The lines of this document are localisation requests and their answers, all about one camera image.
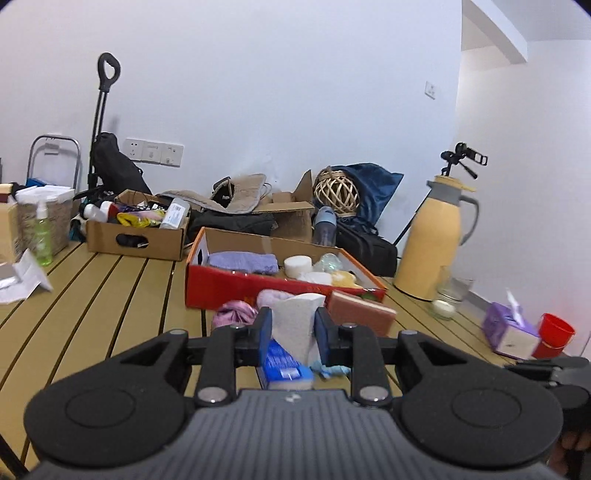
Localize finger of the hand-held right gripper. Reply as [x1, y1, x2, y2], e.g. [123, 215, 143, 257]
[505, 355, 591, 387]

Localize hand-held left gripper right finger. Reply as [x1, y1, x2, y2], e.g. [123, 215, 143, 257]
[314, 307, 485, 407]

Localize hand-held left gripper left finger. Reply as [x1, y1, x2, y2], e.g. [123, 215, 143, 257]
[111, 307, 274, 407]

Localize white wedge sponge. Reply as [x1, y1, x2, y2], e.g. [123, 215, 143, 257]
[270, 293, 326, 365]

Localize blue tissue packet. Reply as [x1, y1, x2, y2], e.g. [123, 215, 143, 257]
[256, 339, 315, 391]

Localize red cardboard box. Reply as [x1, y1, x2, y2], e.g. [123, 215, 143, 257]
[185, 227, 387, 309]

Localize white round container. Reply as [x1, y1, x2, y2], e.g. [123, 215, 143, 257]
[284, 255, 314, 279]

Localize purple towel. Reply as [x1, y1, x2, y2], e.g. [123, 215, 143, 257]
[208, 251, 280, 276]

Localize person's right hand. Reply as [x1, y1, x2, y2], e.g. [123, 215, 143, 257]
[556, 406, 591, 464]

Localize pink satin scrunchie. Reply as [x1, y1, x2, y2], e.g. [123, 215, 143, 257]
[211, 300, 259, 330]

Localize red bucket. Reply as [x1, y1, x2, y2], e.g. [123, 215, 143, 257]
[531, 313, 577, 360]

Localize light blue cloth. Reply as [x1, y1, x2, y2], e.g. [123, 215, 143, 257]
[310, 360, 352, 379]

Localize terracotta sponge block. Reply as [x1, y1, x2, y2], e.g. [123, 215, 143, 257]
[325, 290, 398, 337]

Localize purple tissue box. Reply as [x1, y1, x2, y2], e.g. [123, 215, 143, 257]
[482, 290, 541, 360]

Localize black bag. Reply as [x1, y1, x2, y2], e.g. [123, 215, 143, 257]
[335, 217, 399, 278]

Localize blue water bottle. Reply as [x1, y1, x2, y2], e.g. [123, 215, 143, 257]
[311, 206, 338, 247]

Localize black clothing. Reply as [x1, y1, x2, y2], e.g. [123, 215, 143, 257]
[187, 210, 278, 243]

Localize white candle jar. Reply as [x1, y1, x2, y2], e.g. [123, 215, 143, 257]
[427, 299, 458, 321]

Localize open brown cardboard box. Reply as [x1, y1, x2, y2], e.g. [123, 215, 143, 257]
[252, 170, 317, 243]

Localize clear drinking glass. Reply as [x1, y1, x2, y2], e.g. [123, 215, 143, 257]
[436, 265, 475, 303]

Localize brown cardboard tray box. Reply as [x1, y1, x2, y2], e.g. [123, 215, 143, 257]
[86, 190, 190, 262]

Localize beige cushion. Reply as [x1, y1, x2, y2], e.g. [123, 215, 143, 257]
[157, 173, 269, 215]

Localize wicker ball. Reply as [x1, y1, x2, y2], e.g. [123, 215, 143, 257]
[313, 168, 361, 215]

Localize yellow thermos jug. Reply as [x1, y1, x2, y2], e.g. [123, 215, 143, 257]
[393, 175, 481, 302]

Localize white plastic bottle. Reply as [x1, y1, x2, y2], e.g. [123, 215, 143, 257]
[159, 198, 191, 230]

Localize blue cloth bag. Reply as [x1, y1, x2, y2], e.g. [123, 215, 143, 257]
[330, 162, 404, 236]

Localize yellow snack packet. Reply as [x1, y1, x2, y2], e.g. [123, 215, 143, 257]
[116, 211, 158, 228]

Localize black tripod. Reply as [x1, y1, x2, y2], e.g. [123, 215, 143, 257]
[392, 150, 478, 245]

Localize black folding trolley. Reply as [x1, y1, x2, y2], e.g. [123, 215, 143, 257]
[74, 52, 153, 204]

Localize lidded snack container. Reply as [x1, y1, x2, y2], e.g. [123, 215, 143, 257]
[16, 186, 75, 257]

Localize green spray bottle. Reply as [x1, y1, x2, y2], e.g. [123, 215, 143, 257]
[34, 200, 54, 266]

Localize white paper packets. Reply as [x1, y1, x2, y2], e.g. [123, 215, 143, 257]
[0, 249, 54, 305]

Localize tall tan wooden box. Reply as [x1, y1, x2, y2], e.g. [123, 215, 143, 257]
[0, 184, 21, 264]

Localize metal folding stool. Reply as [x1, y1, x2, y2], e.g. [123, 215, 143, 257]
[28, 135, 81, 190]

